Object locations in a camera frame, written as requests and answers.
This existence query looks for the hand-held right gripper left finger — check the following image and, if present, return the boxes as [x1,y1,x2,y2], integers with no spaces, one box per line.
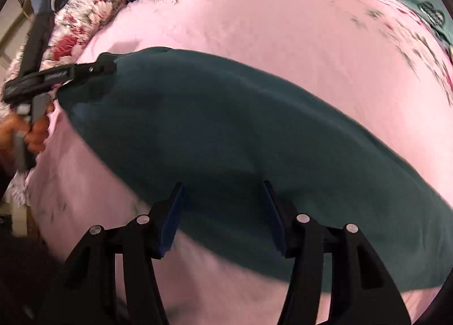
[39,183,186,325]

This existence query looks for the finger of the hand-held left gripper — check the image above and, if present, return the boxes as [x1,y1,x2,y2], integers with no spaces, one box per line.
[72,52,117,81]

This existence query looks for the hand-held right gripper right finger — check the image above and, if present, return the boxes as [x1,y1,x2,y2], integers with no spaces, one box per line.
[262,180,412,325]

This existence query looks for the dark green pants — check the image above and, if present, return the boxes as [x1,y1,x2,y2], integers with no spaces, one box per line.
[57,47,453,292]

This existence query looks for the person's left hand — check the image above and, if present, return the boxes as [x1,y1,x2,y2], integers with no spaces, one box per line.
[0,104,55,163]

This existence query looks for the red floral quilt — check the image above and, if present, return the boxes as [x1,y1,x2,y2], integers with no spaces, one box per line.
[0,0,156,120]

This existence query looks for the pink floral bedsheet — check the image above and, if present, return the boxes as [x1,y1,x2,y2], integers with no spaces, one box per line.
[26,0,453,325]

